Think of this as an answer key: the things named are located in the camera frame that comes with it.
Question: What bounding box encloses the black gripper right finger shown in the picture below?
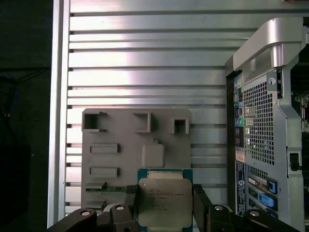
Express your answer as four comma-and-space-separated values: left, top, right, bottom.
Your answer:
192, 184, 300, 232

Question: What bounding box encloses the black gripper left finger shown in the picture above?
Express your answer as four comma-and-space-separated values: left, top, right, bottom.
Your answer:
45, 185, 140, 232

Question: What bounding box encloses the silver CPU green board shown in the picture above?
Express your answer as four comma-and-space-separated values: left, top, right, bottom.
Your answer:
137, 168, 194, 229

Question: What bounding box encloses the green RAM stick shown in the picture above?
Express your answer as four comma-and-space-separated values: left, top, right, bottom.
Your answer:
85, 186, 127, 193

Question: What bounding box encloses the blue plastic latch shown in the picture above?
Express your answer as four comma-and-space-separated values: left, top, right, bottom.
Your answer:
256, 190, 278, 211

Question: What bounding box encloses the grey plastic parts rack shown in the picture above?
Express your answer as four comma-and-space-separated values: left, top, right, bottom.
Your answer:
81, 108, 193, 215

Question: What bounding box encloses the black PC case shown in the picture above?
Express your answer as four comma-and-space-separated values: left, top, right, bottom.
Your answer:
224, 16, 309, 232

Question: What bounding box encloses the silver case handle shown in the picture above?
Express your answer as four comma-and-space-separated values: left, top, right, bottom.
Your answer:
232, 18, 304, 84

